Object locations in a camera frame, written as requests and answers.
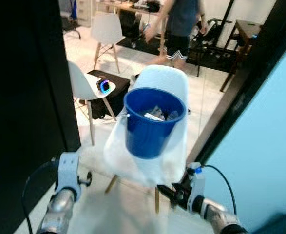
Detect black door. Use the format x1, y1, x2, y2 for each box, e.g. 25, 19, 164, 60
0, 0, 81, 234

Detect black suitcase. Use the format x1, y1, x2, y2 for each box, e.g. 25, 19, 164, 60
88, 70, 131, 120

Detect wooden desk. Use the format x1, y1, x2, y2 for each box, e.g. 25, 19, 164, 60
96, 0, 168, 16

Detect black device blue light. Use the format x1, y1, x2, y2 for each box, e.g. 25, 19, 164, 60
96, 78, 111, 94

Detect clear plastic bottle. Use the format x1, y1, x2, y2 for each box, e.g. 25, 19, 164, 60
150, 105, 180, 121

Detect white paper scrap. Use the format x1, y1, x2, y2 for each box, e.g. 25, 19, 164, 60
144, 113, 164, 121

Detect white chair wooden legs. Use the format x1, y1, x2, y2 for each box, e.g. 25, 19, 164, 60
104, 65, 190, 215
91, 12, 125, 74
67, 61, 118, 146

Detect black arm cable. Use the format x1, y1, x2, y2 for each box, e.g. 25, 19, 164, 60
22, 158, 60, 234
201, 165, 237, 215

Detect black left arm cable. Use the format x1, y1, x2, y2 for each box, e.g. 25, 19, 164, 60
22, 158, 60, 234

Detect black door frame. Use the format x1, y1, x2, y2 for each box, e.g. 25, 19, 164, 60
187, 0, 286, 164

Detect brown wooden table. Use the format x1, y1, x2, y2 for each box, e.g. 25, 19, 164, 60
220, 19, 263, 93

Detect blue plastic bucket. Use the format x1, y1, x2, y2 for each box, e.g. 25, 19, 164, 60
124, 88, 187, 159

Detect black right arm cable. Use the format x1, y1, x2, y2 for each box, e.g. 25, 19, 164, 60
201, 165, 237, 215

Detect person in grey shirt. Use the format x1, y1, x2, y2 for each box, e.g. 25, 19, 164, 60
143, 0, 208, 71

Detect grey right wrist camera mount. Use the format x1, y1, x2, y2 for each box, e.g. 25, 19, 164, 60
187, 162, 206, 210

